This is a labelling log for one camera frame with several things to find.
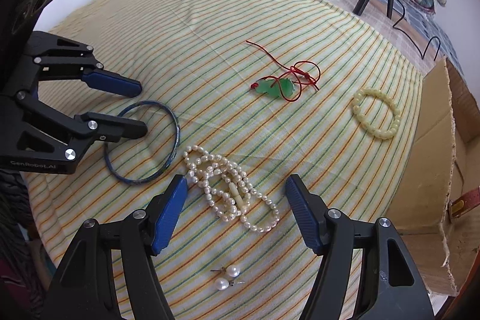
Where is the blue bangle bracelet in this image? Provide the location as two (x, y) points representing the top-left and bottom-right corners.
(103, 100), (181, 186)

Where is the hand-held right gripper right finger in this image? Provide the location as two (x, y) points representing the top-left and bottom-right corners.
(285, 174), (436, 320)

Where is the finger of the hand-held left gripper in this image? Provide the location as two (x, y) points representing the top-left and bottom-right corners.
(15, 91), (148, 160)
(23, 31), (142, 99)

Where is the white pearl necklace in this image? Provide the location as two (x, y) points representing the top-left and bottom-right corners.
(182, 145), (281, 234)

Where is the white pearl earring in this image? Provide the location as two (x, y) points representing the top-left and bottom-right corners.
(215, 278), (245, 291)
(211, 265), (241, 278)

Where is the striped yellow cloth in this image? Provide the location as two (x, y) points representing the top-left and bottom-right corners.
(28, 0), (426, 320)

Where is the green jade pendant red cord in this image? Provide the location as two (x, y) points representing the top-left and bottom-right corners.
(246, 40), (322, 102)

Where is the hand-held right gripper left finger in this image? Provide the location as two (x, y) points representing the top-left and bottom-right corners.
(42, 175), (188, 320)

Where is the cardboard box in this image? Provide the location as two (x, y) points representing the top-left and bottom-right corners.
(385, 58), (480, 297)

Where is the pale yellow bead bracelet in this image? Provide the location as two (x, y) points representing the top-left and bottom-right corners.
(351, 88), (402, 140)

